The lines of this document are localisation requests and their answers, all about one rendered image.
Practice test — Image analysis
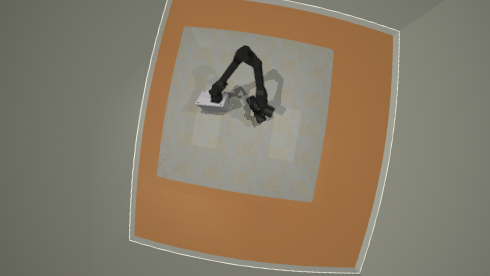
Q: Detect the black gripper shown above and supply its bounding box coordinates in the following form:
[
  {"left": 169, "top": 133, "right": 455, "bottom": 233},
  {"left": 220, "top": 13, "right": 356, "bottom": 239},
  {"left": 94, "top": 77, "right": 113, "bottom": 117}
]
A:
[{"left": 246, "top": 96, "right": 267, "bottom": 123}]

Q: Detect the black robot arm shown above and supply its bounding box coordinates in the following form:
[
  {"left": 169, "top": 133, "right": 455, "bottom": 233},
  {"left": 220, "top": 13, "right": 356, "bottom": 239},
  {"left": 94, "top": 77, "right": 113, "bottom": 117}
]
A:
[{"left": 208, "top": 45, "right": 275, "bottom": 118}]

